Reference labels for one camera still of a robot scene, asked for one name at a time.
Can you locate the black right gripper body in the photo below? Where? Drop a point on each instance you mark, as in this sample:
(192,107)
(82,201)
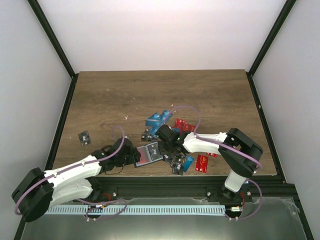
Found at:
(167,150)

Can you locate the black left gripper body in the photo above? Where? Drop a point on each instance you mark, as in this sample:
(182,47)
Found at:
(133,159)

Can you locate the red vip card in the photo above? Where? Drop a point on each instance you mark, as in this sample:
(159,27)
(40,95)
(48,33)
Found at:
(144,156)
(201,163)

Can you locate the black leather card holder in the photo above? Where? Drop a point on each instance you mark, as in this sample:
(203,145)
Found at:
(149,154)

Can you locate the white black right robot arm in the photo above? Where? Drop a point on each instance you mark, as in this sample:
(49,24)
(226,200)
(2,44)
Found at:
(240,152)

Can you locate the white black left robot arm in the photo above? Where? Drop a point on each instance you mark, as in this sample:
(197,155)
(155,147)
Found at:
(41,190)

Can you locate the black card near blue pile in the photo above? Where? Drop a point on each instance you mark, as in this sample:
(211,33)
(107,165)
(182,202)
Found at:
(145,136)

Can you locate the lone black VIP card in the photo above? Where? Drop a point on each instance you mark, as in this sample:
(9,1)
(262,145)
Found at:
(84,138)

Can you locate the light blue slotted cable duct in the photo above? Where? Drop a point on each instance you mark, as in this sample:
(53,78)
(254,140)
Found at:
(139,210)

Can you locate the black front frame rail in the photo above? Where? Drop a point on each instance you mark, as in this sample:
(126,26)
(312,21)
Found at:
(181,186)

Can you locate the black left frame post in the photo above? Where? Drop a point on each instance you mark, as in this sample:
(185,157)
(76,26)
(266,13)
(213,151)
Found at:
(41,17)

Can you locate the black aluminium frame post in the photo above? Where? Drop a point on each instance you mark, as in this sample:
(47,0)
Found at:
(277,25)

